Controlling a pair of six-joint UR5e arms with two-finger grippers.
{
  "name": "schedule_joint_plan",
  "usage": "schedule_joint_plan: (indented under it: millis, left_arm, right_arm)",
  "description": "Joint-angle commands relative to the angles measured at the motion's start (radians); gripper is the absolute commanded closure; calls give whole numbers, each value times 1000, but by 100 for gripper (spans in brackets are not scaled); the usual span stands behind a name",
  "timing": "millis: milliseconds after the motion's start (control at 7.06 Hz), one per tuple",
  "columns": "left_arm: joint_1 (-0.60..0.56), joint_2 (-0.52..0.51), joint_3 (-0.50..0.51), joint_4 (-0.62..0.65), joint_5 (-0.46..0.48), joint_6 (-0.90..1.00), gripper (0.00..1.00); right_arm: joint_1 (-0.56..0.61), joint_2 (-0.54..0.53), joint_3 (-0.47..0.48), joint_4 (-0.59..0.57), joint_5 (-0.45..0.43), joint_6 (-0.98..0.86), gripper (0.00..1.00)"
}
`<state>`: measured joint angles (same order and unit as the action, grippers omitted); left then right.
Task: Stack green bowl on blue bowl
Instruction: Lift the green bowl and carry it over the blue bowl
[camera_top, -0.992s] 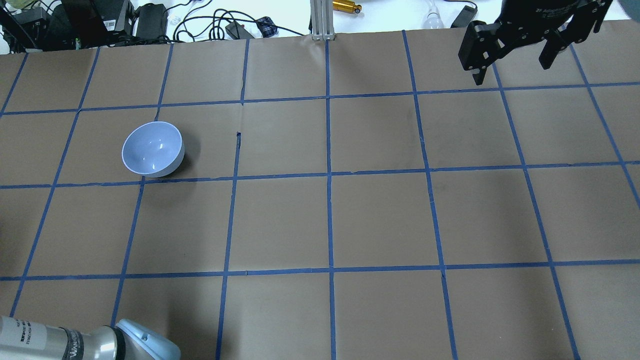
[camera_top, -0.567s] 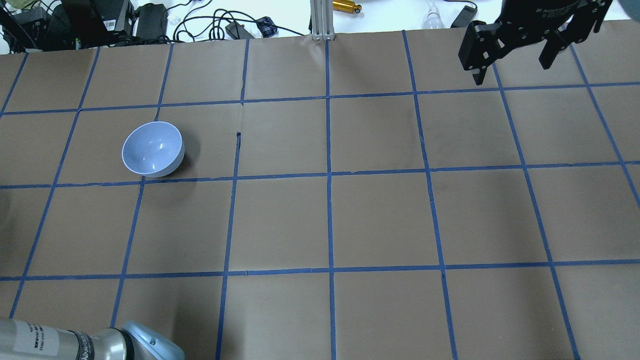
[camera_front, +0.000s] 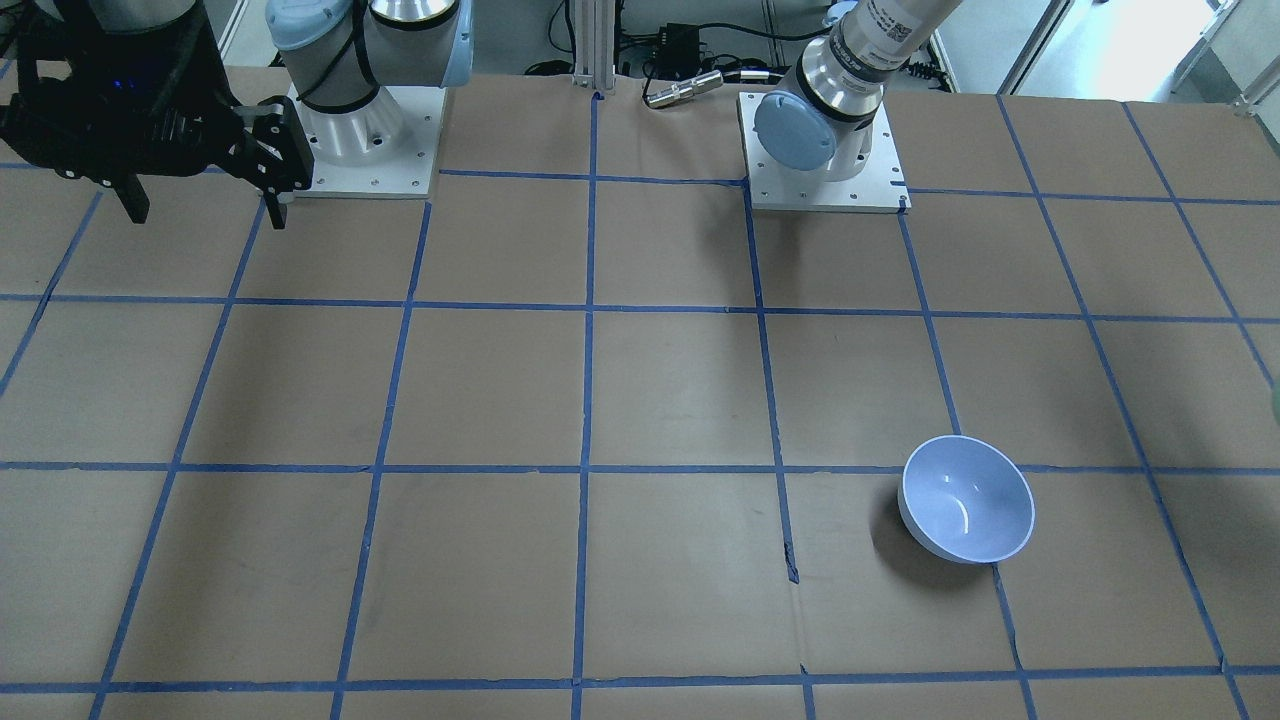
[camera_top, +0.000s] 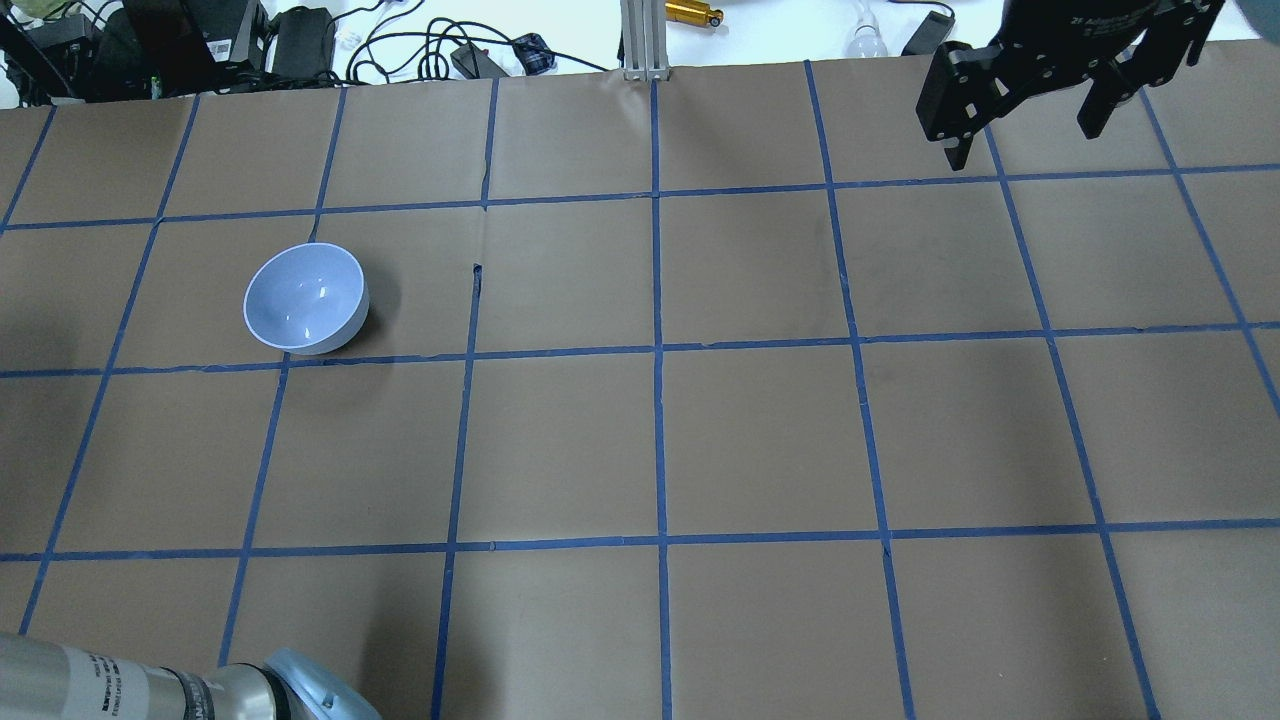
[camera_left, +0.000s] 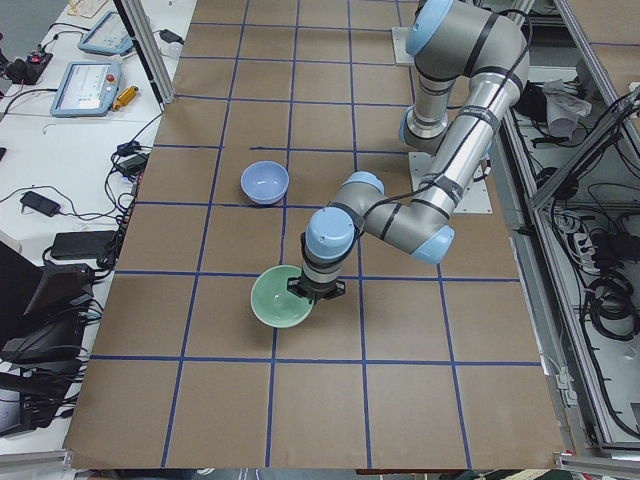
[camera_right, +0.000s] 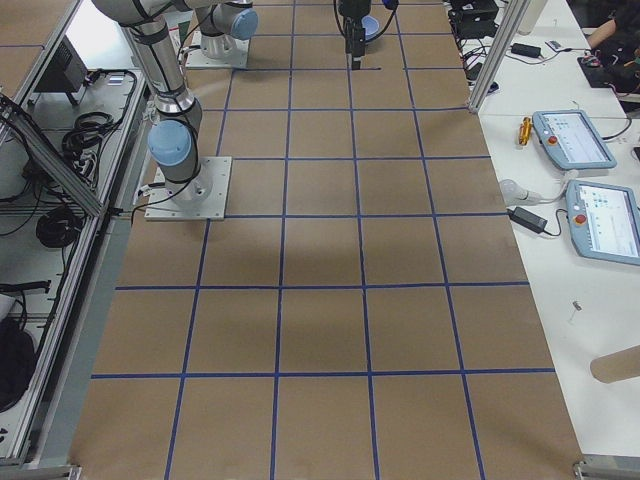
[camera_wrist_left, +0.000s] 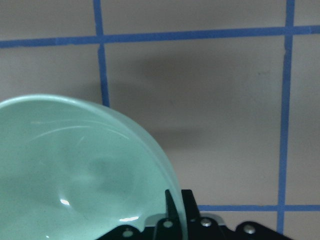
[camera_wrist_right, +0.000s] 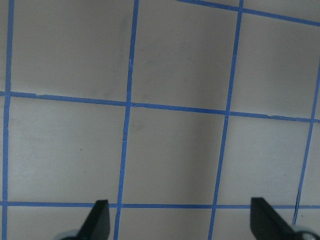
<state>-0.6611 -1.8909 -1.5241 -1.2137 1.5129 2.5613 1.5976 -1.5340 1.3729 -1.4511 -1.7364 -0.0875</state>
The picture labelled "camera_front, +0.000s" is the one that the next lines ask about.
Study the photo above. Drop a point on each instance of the aluminium frame post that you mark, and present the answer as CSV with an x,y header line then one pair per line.
x,y
594,31

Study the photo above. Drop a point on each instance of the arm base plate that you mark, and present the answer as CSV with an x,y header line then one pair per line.
x,y
862,175
386,150

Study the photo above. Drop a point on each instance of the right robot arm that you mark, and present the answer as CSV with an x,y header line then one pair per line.
x,y
340,53

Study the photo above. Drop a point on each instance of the brown paper mat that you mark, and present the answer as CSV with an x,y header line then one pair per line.
x,y
587,436

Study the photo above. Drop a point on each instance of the blue bowl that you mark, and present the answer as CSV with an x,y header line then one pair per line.
x,y
966,501

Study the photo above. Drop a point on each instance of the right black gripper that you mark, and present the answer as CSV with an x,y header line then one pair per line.
x,y
268,150

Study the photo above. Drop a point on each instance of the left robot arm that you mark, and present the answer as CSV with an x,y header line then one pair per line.
x,y
820,116

